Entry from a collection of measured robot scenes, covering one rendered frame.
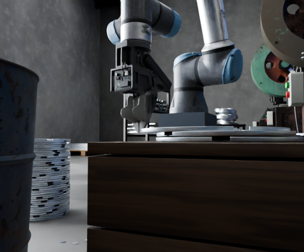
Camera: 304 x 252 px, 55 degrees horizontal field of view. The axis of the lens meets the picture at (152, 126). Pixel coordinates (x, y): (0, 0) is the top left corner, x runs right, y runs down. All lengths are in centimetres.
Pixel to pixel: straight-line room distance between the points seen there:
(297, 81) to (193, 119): 49
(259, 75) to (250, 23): 413
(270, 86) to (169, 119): 321
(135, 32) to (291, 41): 195
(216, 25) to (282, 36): 152
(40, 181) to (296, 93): 113
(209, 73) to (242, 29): 714
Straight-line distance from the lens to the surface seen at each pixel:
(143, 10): 73
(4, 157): 52
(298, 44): 254
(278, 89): 421
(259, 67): 424
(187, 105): 108
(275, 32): 256
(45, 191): 138
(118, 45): 70
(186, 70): 111
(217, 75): 106
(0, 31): 601
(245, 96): 776
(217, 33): 106
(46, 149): 136
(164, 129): 49
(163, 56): 829
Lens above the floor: 36
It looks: 3 degrees up
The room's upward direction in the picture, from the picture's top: straight up
